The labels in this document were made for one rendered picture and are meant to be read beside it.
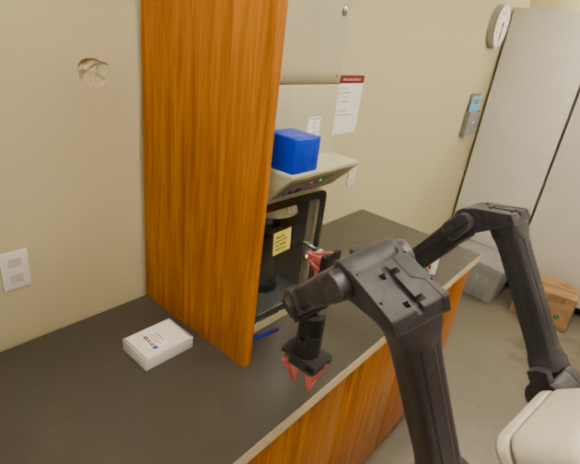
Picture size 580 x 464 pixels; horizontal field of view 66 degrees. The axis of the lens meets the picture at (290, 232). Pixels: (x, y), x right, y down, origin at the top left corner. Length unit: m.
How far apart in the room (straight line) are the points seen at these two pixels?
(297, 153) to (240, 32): 0.30
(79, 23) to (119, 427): 0.99
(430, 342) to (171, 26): 1.00
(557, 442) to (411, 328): 0.33
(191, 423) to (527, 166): 3.42
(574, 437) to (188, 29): 1.11
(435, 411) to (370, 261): 0.20
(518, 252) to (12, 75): 1.19
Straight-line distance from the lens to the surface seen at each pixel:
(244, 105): 1.07
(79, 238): 1.46
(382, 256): 0.55
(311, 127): 1.30
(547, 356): 1.05
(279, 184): 1.12
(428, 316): 0.51
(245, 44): 1.06
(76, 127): 1.35
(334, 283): 0.54
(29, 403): 1.32
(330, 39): 1.30
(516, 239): 0.99
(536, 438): 0.79
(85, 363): 1.39
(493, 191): 4.16
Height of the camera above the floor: 1.84
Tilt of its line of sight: 24 degrees down
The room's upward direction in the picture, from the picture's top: 7 degrees clockwise
